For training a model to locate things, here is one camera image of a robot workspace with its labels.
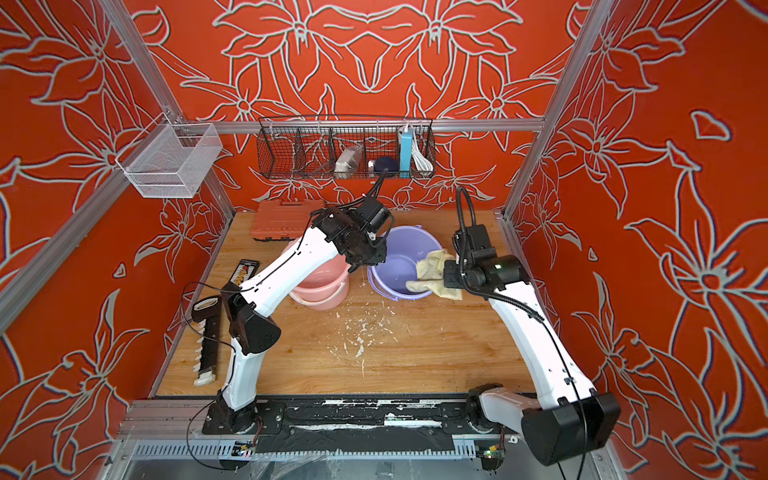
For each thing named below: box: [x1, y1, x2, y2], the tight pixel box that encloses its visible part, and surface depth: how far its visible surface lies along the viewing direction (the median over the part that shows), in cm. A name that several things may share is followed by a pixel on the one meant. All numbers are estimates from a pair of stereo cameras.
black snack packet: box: [223, 259, 260, 290], surface depth 102 cm
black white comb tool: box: [191, 296, 223, 386], surface depth 88 cm
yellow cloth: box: [406, 249, 463, 301], surface depth 76 cm
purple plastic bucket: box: [367, 225, 442, 301], surface depth 82 cm
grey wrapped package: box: [334, 144, 364, 179], surface depth 94 cm
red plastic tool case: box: [251, 199, 327, 241], surface depth 116 cm
